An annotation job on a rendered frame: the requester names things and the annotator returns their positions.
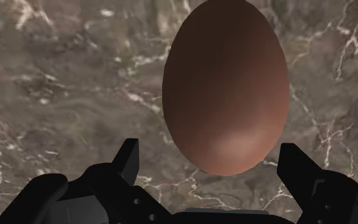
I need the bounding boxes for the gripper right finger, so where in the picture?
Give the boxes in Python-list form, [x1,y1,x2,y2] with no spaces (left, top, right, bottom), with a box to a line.
[277,143,358,224]

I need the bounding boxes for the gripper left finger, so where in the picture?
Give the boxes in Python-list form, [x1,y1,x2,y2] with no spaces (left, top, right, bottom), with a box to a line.
[0,138,172,224]

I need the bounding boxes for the brown egg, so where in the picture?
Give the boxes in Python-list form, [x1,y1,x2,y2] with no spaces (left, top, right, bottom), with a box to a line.
[162,0,291,177]

